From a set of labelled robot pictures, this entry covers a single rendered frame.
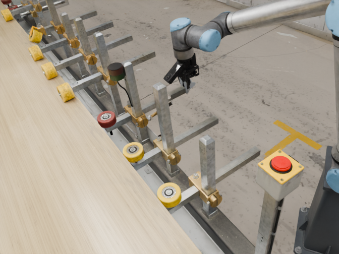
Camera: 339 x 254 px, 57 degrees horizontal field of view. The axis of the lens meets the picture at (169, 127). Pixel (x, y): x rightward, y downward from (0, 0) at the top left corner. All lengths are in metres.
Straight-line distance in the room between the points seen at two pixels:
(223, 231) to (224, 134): 1.40
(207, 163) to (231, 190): 1.20
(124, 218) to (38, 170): 0.42
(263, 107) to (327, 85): 0.65
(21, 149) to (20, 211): 0.31
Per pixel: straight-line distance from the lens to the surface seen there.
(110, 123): 1.37
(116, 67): 1.24
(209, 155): 0.97
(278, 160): 0.72
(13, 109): 1.67
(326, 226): 1.78
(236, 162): 1.23
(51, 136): 1.41
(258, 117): 2.69
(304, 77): 3.19
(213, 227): 1.22
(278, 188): 0.72
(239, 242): 1.20
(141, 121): 1.39
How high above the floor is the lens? 1.77
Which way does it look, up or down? 43 degrees down
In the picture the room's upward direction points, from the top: 8 degrees counter-clockwise
